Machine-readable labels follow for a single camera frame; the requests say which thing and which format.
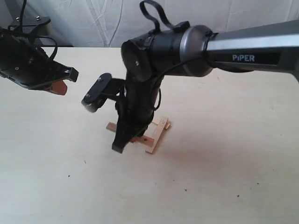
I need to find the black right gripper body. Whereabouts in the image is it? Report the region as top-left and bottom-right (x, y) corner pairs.
(106, 74), (161, 138)

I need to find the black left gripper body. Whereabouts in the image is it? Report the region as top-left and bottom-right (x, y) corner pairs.
(0, 28), (78, 90)

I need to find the wooden stick with holes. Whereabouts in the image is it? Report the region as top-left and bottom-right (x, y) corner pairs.
(164, 121), (171, 130)
(130, 135), (155, 147)

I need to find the light wooden slat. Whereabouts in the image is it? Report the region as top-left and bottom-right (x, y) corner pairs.
(145, 117), (169, 154)

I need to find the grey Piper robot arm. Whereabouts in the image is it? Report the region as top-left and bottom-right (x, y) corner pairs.
(112, 20), (299, 153)

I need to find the white wrinkled backdrop cloth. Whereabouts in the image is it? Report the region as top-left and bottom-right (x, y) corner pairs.
(0, 0), (299, 49)

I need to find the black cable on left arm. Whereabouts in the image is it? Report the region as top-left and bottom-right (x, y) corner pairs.
(7, 0), (59, 63)

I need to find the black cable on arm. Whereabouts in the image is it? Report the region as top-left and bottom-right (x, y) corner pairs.
(139, 0), (218, 110)
(7, 0), (59, 63)

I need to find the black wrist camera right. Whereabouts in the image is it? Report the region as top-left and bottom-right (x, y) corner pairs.
(81, 73), (112, 113)

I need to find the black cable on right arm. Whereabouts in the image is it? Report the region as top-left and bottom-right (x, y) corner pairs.
(139, 0), (218, 110)

